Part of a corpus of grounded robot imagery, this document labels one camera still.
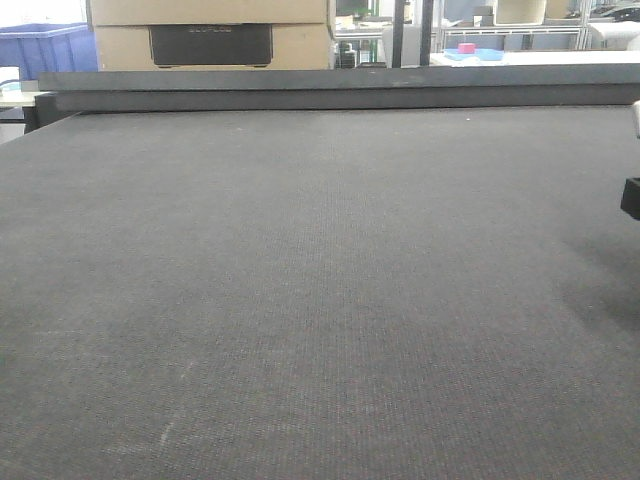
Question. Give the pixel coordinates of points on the pink block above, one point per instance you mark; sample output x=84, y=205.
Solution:
x=466, y=48

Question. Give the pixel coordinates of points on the blue plastic bin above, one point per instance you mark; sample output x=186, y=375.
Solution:
x=45, y=47

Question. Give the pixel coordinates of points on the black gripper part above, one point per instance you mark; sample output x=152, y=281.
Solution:
x=630, y=200

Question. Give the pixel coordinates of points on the black vertical pole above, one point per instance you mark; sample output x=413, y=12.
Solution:
x=426, y=26

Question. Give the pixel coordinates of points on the cream rectangular bin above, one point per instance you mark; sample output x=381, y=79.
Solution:
x=519, y=12

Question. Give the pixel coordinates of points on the brown cardboard box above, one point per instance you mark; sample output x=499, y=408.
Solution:
x=213, y=35

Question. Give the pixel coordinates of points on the black conveyor end rail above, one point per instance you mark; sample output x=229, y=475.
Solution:
x=62, y=94

